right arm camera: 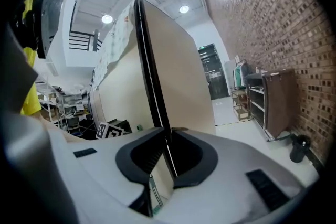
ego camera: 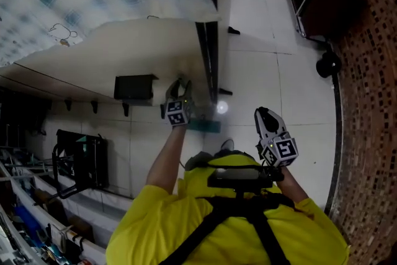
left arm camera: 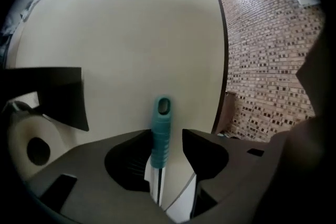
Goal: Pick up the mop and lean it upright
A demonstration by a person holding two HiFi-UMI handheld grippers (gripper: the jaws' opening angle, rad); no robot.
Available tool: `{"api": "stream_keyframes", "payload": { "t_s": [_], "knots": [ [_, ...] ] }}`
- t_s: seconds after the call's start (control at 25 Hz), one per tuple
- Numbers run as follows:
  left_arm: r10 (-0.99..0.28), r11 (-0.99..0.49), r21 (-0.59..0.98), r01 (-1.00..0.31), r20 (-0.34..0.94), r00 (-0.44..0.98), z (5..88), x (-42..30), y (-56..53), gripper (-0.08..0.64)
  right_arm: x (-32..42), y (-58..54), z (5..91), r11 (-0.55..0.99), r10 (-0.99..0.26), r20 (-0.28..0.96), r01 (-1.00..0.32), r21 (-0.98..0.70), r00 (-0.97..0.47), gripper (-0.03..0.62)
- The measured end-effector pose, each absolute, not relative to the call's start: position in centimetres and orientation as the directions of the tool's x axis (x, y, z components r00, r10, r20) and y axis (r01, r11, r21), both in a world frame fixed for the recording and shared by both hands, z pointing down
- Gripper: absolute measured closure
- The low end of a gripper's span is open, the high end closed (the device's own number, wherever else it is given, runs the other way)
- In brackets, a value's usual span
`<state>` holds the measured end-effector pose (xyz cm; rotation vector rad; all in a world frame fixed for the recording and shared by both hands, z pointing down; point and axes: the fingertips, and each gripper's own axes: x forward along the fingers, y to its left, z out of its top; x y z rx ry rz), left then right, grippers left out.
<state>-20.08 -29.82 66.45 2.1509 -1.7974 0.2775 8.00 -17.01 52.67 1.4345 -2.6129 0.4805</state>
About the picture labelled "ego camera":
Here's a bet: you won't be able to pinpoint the beige board with black edge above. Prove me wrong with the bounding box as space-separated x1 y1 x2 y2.
0 0 234 107

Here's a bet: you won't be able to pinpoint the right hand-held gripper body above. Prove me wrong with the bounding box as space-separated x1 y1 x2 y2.
256 130 300 168

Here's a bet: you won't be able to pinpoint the cluttered storage shelf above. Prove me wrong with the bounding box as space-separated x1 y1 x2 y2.
0 124 108 265

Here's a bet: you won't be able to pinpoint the black chest-mounted device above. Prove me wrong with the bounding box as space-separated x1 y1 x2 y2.
206 164 285 191

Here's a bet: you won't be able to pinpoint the black trash can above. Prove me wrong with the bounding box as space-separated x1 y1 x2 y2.
315 51 342 79

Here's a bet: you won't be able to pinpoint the black box on panel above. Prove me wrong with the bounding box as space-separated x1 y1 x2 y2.
113 73 159 107

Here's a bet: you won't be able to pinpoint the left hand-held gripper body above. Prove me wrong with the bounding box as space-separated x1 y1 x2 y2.
159 97 195 127

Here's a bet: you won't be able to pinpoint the person's right forearm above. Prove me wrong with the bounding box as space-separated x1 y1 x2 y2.
274 164 311 206

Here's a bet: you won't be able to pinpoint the black chest harness straps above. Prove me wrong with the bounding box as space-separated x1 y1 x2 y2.
166 192 295 265

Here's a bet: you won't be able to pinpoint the person's left forearm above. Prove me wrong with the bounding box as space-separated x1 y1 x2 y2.
145 124 187 196

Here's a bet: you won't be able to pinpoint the black metal cart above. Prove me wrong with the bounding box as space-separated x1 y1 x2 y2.
51 129 109 200

